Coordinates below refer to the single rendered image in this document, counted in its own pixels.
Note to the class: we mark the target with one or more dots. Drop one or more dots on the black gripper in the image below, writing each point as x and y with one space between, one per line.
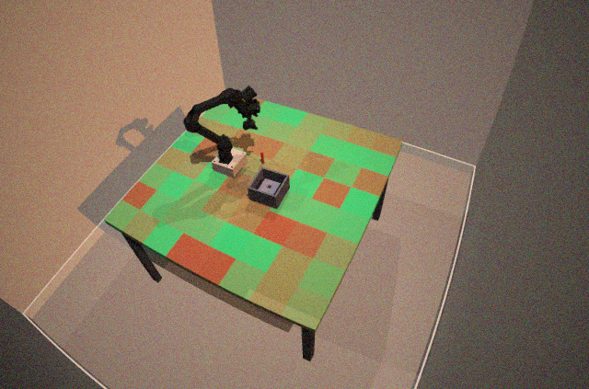
249 123

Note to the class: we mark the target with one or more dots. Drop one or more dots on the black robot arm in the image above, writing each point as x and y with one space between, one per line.
231 97

